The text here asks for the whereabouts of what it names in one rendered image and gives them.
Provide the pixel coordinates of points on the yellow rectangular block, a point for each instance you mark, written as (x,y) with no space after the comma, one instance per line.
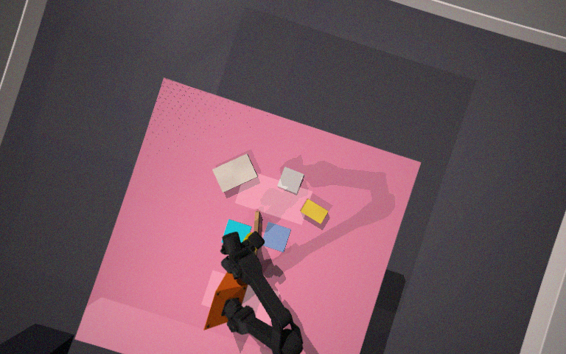
(314,211)

